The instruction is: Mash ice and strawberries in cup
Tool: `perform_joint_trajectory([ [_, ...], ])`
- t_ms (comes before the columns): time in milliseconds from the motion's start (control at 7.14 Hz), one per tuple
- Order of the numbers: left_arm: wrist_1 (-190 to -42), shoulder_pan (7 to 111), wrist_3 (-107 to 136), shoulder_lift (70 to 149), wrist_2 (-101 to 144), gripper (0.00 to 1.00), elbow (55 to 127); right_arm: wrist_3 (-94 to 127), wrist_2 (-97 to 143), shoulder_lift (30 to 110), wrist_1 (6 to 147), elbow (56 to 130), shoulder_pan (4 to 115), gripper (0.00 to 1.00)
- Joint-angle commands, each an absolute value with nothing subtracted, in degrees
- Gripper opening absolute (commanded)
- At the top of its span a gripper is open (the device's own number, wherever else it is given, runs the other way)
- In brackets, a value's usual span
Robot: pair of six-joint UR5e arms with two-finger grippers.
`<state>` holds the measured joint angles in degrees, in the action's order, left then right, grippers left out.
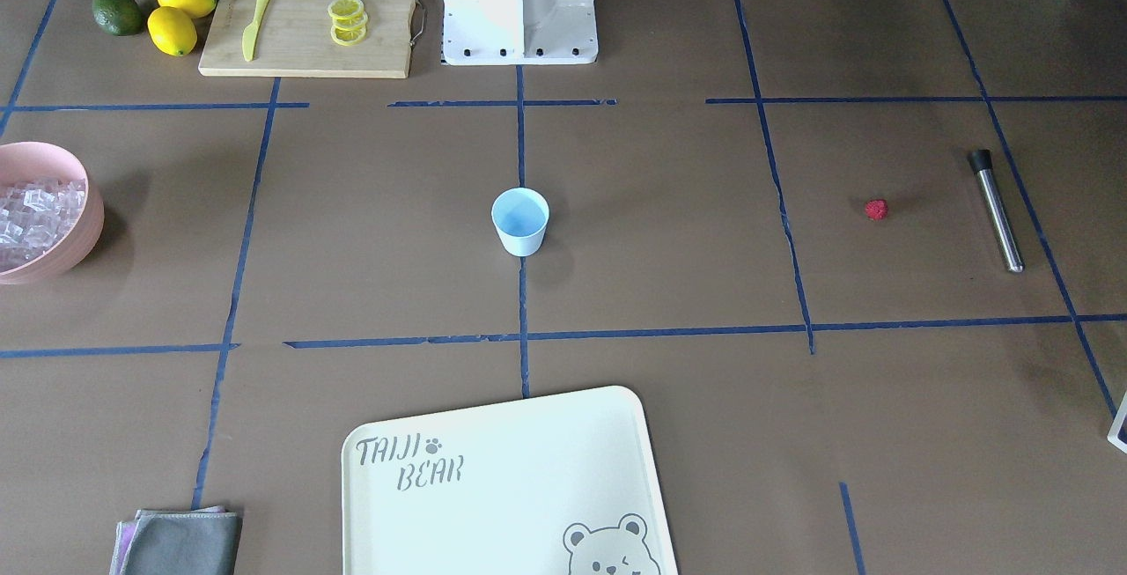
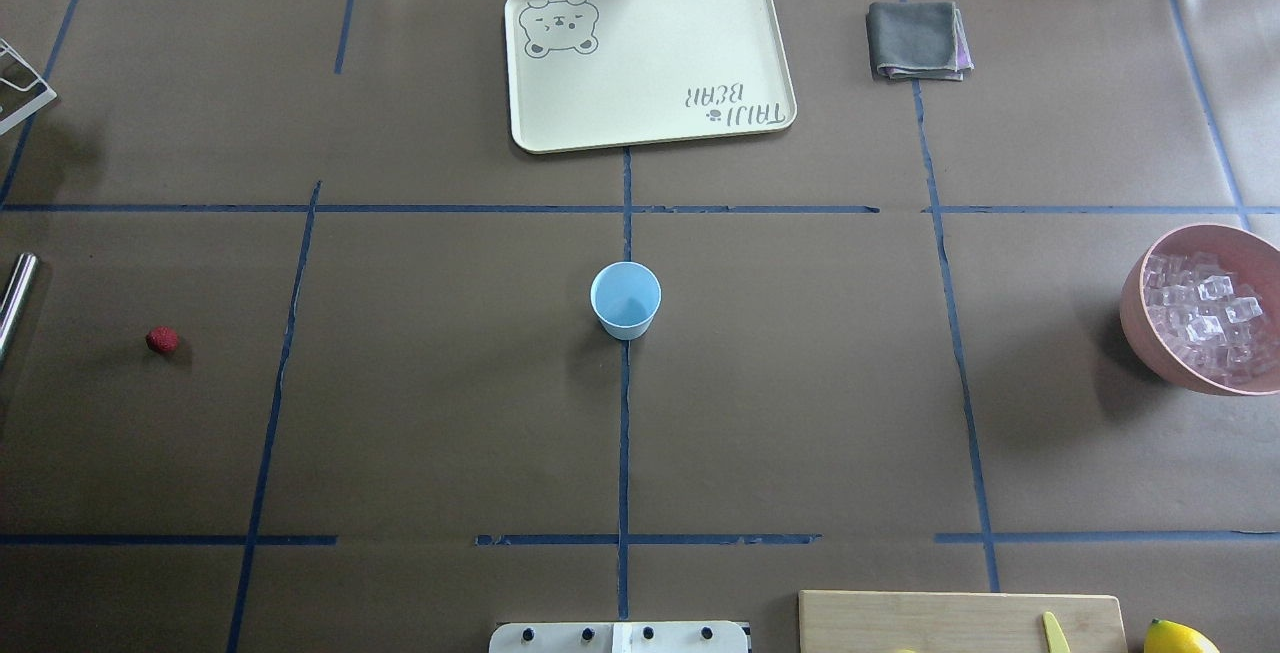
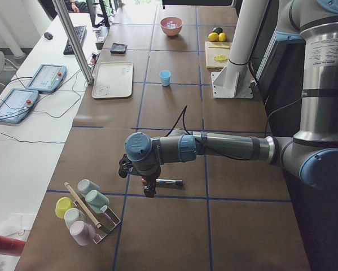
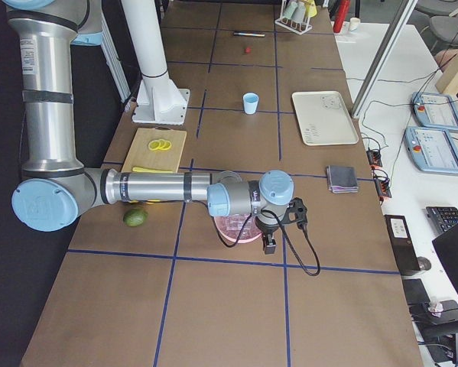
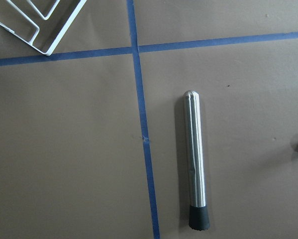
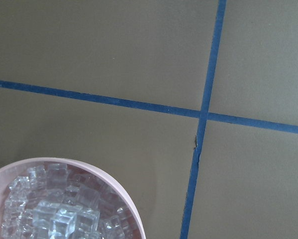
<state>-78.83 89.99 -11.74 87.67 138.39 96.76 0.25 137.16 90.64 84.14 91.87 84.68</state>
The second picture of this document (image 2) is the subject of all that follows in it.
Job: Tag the light blue plastic cup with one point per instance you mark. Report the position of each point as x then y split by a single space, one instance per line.
625 297

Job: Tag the red strawberry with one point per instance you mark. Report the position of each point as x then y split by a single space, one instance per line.
162 340

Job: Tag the clear ice cube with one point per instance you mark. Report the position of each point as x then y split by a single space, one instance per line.
1215 288

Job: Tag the steel muddler black tip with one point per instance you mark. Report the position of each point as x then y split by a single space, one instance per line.
14 297

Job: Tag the cream bear serving tray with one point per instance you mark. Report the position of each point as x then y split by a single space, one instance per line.
594 74

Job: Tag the folded grey cloth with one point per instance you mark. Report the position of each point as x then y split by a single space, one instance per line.
918 40

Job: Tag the wooden cutting board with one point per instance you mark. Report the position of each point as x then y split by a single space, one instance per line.
832 621

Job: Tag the yellow knife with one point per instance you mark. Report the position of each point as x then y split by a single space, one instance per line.
1054 636

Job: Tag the pink bowl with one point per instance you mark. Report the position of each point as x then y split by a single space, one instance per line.
1220 347

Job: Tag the yellow lemon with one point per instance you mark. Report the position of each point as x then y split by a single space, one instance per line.
1166 636

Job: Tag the white camera mast base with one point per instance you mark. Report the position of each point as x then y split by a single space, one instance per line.
622 636

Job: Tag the white wire cup rack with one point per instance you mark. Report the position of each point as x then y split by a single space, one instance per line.
24 92

